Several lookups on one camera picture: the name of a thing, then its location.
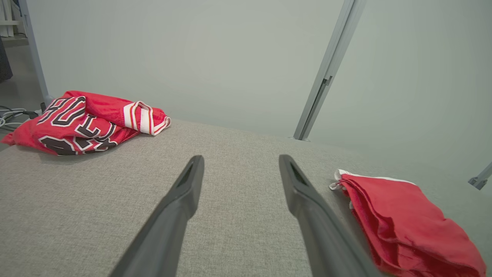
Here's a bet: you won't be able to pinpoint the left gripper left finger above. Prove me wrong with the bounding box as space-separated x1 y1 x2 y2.
110 155 205 277

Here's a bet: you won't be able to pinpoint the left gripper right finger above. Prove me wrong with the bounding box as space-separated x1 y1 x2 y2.
279 154 381 277

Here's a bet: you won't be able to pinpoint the red basketball jersey white sleeves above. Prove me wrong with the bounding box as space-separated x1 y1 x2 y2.
0 90 171 156

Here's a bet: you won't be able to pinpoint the red shorts white trim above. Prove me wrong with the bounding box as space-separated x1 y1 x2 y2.
329 169 487 277

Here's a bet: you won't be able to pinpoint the grey metal stand leg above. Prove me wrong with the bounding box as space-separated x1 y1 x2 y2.
17 0 53 105

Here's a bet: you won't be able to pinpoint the white shelf unit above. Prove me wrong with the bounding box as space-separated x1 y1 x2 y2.
0 0 22 39

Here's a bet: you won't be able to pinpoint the grey metal post foot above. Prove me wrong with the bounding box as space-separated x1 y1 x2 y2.
468 162 492 191

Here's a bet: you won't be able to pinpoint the grey metal frame post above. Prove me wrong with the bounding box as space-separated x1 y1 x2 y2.
293 0 366 141

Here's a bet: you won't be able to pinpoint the black floor cable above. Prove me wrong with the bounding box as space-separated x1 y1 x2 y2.
0 106 40 120

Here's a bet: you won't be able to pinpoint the white floor cable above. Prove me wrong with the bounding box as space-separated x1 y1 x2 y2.
0 108 24 130

